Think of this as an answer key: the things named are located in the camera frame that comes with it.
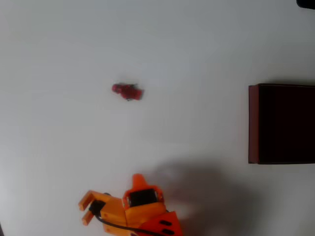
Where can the orange gripper with servo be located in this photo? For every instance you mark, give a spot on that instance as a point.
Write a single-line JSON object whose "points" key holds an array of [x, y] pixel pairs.
{"points": [[142, 198]]}

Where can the small red toy object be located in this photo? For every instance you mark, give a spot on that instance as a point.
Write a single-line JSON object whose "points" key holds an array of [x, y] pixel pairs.
{"points": [[126, 91]]}

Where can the dark brown open box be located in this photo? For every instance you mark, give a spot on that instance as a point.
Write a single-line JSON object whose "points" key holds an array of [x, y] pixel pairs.
{"points": [[283, 123]]}

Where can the light orange camera mount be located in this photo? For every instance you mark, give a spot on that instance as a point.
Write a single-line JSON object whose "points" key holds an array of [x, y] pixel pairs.
{"points": [[113, 206]]}

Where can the small black camera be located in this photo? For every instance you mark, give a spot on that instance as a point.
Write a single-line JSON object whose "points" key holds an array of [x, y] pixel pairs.
{"points": [[97, 207]]}

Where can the black object at frame corner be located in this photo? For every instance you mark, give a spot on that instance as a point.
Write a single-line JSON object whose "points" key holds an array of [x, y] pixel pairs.
{"points": [[306, 3]]}

